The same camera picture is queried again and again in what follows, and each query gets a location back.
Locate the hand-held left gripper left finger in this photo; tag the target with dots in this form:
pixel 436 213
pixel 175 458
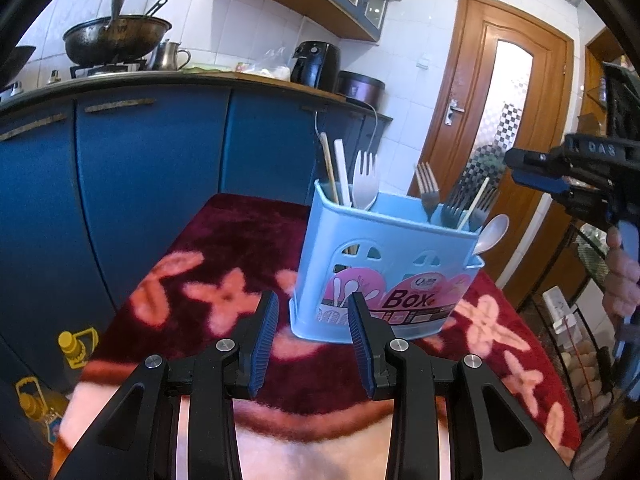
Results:
pixel 262 345

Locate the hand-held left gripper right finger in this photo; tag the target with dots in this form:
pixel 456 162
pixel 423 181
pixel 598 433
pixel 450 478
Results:
pixel 361 345

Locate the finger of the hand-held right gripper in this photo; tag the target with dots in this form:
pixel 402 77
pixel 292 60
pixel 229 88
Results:
pixel 535 159
pixel 542 180

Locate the white-tipped wooden chopstick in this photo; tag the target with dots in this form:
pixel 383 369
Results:
pixel 475 202

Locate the light blue utensil box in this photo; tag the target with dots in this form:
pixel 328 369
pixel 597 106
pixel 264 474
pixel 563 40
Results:
pixel 410 260

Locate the cream plastic fork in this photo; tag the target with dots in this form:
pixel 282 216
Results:
pixel 365 180

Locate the pale chopstick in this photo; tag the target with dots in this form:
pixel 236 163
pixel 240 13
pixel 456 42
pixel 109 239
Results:
pixel 342 170

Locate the person's right hand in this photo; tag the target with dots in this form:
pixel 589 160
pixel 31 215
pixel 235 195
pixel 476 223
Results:
pixel 617 285

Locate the wooden side door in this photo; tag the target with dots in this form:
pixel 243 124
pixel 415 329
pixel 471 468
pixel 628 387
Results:
pixel 597 80

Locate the wooden door with glass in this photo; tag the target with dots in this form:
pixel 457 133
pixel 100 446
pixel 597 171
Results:
pixel 475 85

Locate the dark red floral blanket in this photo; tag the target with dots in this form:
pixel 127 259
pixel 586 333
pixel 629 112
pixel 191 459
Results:
pixel 225 240

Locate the white power strip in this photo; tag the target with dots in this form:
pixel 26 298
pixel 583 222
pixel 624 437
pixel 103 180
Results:
pixel 557 302

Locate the yellow cooking oil bottle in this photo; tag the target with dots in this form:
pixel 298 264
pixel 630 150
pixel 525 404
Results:
pixel 40 410
pixel 75 347

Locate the dark rice cooker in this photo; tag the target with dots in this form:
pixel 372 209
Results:
pixel 360 90

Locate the blue base cabinets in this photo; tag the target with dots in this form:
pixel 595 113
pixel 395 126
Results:
pixel 150 185

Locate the pile of eggs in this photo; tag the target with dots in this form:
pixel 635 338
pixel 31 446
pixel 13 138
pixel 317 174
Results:
pixel 585 375

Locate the black air fryer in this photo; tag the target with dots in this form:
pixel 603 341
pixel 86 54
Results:
pixel 315 65

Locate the clear plastic bag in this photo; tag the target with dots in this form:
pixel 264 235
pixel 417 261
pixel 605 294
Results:
pixel 272 65

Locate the metal kettle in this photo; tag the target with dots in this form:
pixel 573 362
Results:
pixel 167 57

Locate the gas stove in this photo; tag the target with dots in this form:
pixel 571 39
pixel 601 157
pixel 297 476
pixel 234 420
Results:
pixel 107 69

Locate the large black wok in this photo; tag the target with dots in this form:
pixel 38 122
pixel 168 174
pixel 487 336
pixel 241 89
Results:
pixel 115 42

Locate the small black wok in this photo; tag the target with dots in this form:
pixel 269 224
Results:
pixel 15 65

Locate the metal wok spatula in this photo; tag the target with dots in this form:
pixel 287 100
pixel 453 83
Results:
pixel 117 0

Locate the white wall outlet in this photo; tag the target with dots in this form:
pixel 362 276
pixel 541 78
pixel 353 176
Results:
pixel 423 61

